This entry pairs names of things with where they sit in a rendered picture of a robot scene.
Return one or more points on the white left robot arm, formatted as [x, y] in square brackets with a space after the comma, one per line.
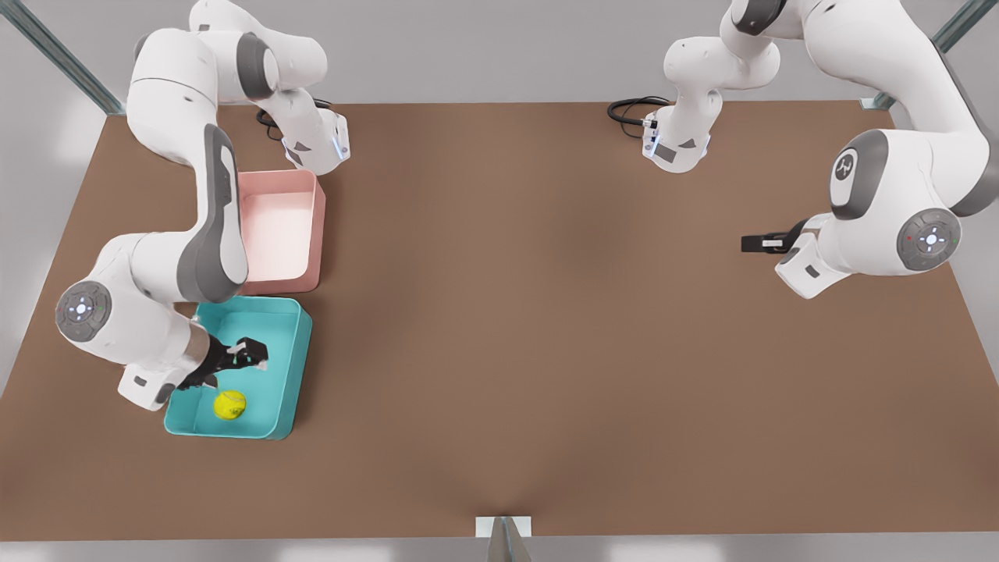
[897, 70]

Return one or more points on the silver frame post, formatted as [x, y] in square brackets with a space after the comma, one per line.
[948, 35]
[506, 538]
[58, 58]

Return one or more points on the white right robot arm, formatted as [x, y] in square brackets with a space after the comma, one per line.
[168, 101]

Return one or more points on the teal plastic tray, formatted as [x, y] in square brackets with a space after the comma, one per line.
[273, 367]

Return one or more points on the pink plastic tray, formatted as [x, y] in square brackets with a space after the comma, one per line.
[281, 234]

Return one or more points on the yellow tennis ball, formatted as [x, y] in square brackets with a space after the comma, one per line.
[230, 405]

